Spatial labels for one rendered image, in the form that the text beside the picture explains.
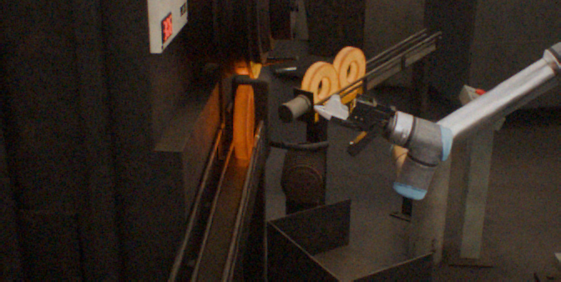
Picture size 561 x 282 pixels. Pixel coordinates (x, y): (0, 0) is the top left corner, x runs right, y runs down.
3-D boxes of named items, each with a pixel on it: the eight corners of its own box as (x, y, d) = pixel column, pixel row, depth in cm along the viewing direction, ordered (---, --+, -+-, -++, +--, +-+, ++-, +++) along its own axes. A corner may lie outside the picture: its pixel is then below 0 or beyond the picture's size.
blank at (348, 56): (329, 55, 236) (338, 57, 234) (356, 41, 247) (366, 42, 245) (331, 100, 243) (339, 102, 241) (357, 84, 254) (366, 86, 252)
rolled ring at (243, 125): (254, 77, 196) (241, 76, 197) (246, 99, 179) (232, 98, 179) (254, 142, 203) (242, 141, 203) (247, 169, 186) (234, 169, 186)
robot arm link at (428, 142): (445, 168, 200) (458, 136, 197) (401, 154, 200) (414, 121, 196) (440, 156, 209) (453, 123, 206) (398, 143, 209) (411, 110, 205)
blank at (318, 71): (299, 71, 226) (307, 73, 224) (329, 55, 236) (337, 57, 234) (301, 118, 232) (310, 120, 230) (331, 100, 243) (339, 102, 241)
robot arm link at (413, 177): (418, 188, 216) (434, 151, 211) (426, 207, 205) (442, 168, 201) (387, 180, 215) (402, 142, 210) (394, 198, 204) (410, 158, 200)
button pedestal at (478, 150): (449, 269, 266) (466, 107, 244) (441, 236, 289) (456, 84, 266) (494, 271, 265) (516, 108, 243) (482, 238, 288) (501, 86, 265)
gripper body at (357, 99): (354, 91, 204) (396, 104, 204) (343, 119, 207) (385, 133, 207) (354, 100, 196) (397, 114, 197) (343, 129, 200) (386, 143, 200)
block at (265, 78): (232, 159, 217) (230, 80, 208) (235, 148, 224) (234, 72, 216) (269, 160, 216) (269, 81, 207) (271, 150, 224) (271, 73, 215)
